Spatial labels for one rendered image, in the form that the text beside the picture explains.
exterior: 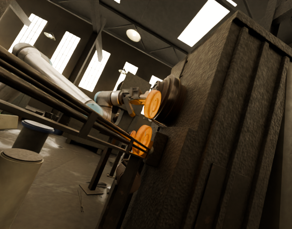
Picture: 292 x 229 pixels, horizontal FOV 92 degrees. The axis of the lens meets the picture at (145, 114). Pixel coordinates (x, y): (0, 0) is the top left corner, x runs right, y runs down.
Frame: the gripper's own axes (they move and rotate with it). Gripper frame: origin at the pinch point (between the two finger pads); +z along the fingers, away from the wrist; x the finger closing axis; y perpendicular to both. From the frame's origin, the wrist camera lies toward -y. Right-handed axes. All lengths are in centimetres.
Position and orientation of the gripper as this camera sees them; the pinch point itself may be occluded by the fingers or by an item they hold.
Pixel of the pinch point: (153, 101)
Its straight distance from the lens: 77.4
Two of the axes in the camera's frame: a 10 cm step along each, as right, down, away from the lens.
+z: 9.5, 0.2, -3.1
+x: 2.9, 3.0, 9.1
